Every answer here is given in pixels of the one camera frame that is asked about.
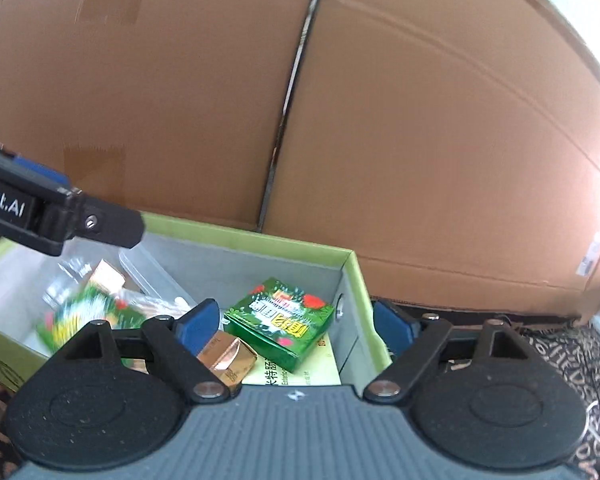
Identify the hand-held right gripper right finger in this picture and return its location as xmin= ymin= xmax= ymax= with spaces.
xmin=362 ymin=300 xmax=531 ymax=403

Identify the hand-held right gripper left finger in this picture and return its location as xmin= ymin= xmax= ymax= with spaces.
xmin=60 ymin=298 xmax=231 ymax=403

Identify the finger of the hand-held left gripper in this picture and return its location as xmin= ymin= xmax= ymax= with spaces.
xmin=10 ymin=156 xmax=71 ymax=187
xmin=62 ymin=187 xmax=147 ymax=249

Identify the small copper box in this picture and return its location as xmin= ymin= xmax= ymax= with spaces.
xmin=89 ymin=259 xmax=127 ymax=293
xmin=196 ymin=331 xmax=259 ymax=397

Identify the small green printed box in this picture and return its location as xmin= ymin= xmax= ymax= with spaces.
xmin=223 ymin=277 xmax=336 ymax=373
xmin=35 ymin=282 xmax=147 ymax=356

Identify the yellow white medicine box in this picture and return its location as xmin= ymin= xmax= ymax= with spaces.
xmin=241 ymin=336 xmax=342 ymax=388

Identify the light green shoe box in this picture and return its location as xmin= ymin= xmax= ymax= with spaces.
xmin=0 ymin=211 xmax=393 ymax=393

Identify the black patterned tablecloth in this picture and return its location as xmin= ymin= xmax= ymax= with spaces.
xmin=0 ymin=300 xmax=600 ymax=480

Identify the small white label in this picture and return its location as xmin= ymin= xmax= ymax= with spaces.
xmin=577 ymin=232 xmax=600 ymax=277

